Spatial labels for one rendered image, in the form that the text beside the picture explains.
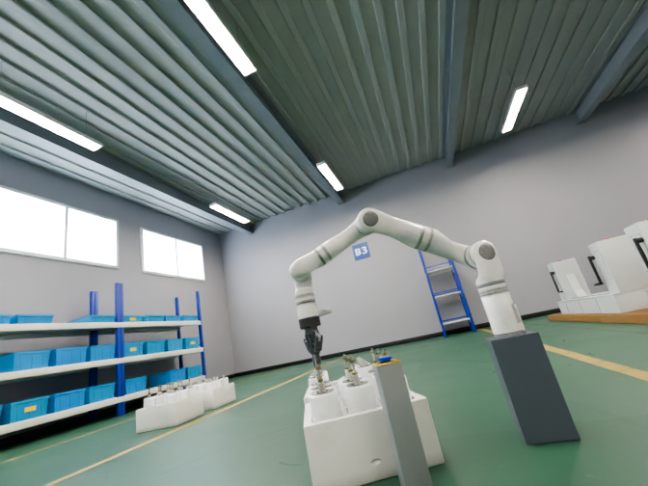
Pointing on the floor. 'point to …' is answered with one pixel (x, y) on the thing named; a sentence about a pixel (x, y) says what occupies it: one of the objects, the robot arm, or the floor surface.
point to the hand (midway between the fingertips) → (316, 360)
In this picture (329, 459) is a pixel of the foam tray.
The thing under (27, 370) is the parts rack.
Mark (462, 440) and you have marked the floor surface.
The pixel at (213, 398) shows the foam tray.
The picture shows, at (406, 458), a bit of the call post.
